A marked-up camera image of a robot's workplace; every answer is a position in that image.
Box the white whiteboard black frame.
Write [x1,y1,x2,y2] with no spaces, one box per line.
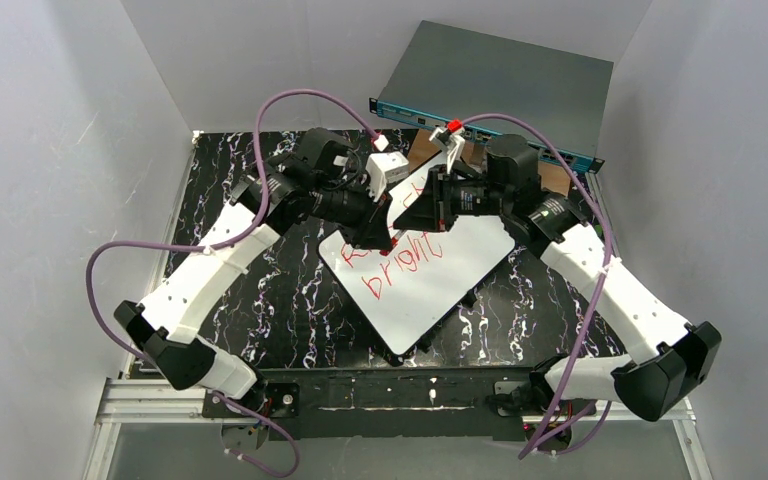
[317,153,518,357]

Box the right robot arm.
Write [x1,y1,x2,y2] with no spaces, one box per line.
[395,134,722,421]

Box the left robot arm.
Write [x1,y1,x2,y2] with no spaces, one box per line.
[114,128,410,399]

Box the wooden board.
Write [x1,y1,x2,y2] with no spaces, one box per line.
[407,130,571,196]

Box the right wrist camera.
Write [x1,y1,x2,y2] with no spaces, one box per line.
[429,119,466,174]

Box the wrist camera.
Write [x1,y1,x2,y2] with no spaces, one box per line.
[366,134,410,202]
[429,119,466,174]

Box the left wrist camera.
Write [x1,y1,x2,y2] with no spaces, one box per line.
[366,134,410,202]

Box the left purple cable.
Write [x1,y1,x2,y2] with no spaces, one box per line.
[85,89,389,478]

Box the blue network switch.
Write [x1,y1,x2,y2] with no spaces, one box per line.
[369,20,613,173]

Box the aluminium rail frame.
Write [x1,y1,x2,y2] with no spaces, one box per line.
[82,367,697,480]

